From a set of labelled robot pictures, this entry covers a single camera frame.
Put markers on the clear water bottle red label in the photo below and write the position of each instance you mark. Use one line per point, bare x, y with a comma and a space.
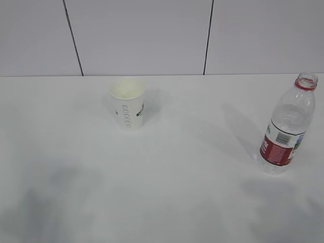
289, 122

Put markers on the white paper cup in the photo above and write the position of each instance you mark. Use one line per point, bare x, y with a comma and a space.
128, 102

